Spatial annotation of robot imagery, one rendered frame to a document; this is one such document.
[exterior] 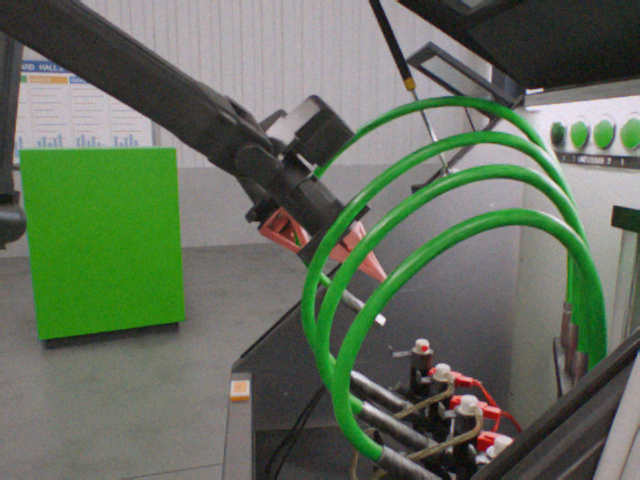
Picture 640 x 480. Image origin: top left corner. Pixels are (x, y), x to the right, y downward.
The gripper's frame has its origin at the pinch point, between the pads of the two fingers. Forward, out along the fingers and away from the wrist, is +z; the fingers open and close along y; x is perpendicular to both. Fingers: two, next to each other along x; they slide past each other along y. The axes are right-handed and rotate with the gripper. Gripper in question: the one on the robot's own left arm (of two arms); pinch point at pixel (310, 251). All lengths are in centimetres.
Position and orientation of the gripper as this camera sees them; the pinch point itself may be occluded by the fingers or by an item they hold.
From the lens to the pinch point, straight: 79.9
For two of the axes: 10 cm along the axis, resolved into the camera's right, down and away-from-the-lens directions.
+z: 5.5, 7.5, -3.8
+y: 5.3, 0.5, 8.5
